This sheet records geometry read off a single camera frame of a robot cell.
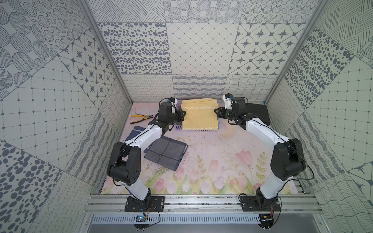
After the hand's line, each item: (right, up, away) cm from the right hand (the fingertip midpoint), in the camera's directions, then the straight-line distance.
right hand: (216, 111), depth 90 cm
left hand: (-20, +1, -2) cm, 20 cm away
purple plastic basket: (-24, -10, -2) cm, 26 cm away
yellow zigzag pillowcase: (-10, -2, +1) cm, 10 cm away
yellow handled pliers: (-51, -4, +21) cm, 56 cm away
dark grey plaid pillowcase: (-32, -26, +1) cm, 41 cm away
